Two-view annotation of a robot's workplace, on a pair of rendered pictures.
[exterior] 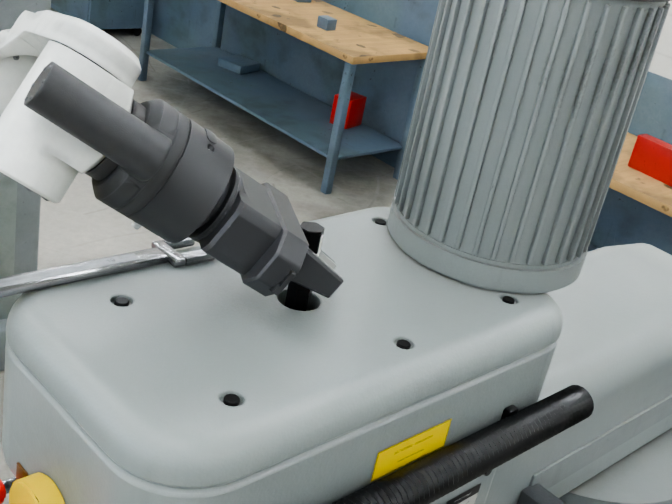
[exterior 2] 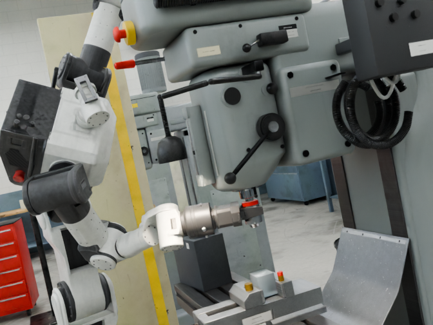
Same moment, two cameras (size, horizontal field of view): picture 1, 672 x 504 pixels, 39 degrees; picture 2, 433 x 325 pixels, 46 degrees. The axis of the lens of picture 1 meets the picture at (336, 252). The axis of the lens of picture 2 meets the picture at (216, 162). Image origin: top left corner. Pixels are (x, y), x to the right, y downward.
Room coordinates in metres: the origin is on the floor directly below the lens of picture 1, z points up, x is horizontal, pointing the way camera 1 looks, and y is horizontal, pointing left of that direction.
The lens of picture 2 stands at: (-0.55, -0.58, 1.46)
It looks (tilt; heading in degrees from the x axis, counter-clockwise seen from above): 3 degrees down; 28
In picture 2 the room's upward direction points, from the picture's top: 12 degrees counter-clockwise
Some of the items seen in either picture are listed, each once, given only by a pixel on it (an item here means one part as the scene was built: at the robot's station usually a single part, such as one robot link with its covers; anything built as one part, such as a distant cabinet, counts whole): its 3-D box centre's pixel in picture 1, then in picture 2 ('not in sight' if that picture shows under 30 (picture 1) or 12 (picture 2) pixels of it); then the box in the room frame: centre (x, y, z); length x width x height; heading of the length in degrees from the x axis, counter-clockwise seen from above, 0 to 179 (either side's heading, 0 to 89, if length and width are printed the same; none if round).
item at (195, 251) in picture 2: not in sight; (200, 256); (1.08, 0.45, 1.03); 0.22 x 0.12 x 0.20; 55
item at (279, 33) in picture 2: not in sight; (263, 42); (0.66, -0.12, 1.66); 0.12 x 0.04 x 0.04; 138
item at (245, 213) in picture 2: not in sight; (251, 212); (0.68, 0.01, 1.24); 0.06 x 0.02 x 0.03; 116
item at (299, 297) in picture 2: not in sight; (256, 304); (0.70, 0.06, 0.98); 0.35 x 0.15 x 0.11; 136
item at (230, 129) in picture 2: not in sight; (236, 128); (0.71, 0.02, 1.47); 0.21 x 0.19 x 0.32; 48
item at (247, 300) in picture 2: not in sight; (245, 294); (0.68, 0.08, 1.02); 0.12 x 0.06 x 0.04; 46
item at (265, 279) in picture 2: not in sight; (263, 283); (0.72, 0.04, 1.03); 0.06 x 0.05 x 0.06; 46
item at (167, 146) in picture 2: not in sight; (171, 148); (0.50, 0.10, 1.45); 0.07 x 0.07 x 0.06
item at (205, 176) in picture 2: not in sight; (198, 146); (0.63, 0.10, 1.45); 0.04 x 0.04 x 0.21; 48
